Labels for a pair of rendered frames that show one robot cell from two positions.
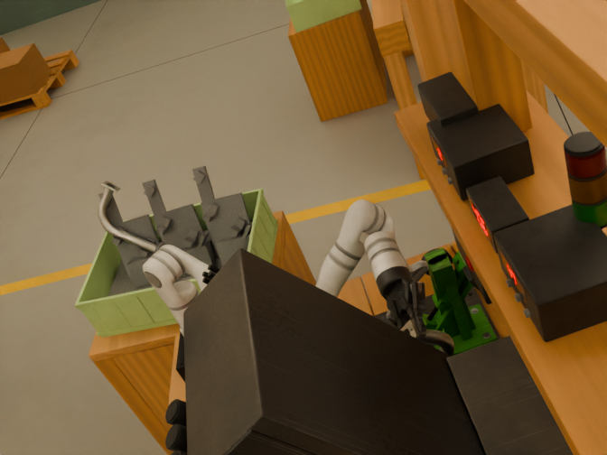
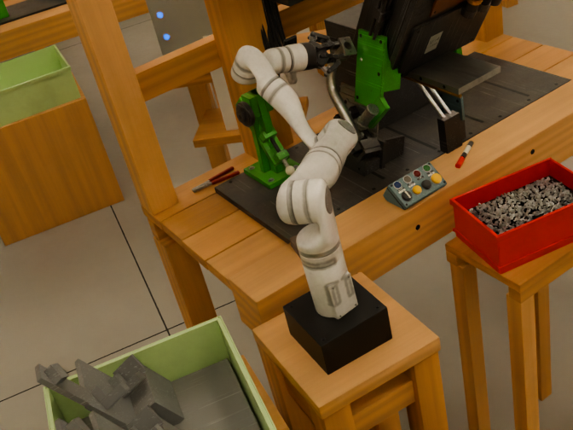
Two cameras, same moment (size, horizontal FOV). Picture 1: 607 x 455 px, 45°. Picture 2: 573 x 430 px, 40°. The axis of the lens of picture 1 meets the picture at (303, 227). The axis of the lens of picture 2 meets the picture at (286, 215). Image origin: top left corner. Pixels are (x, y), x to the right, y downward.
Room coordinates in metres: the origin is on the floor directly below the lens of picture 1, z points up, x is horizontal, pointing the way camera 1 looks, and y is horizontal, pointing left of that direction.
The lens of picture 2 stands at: (2.37, 1.51, 2.10)
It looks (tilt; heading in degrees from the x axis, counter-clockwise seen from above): 33 degrees down; 238
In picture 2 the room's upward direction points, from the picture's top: 14 degrees counter-clockwise
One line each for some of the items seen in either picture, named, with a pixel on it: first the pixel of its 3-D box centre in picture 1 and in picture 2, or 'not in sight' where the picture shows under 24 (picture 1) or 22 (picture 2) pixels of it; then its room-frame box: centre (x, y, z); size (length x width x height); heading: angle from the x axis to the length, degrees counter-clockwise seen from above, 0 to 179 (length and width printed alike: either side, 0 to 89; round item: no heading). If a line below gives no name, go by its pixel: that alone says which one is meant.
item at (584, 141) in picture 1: (584, 155); not in sight; (0.74, -0.38, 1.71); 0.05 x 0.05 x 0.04
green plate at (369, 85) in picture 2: not in sight; (379, 66); (0.97, -0.04, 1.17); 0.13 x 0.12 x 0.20; 174
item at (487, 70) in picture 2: not in sight; (430, 66); (0.82, 0.02, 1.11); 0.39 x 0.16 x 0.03; 84
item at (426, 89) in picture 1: (449, 110); not in sight; (1.15, -0.34, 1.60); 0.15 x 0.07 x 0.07; 174
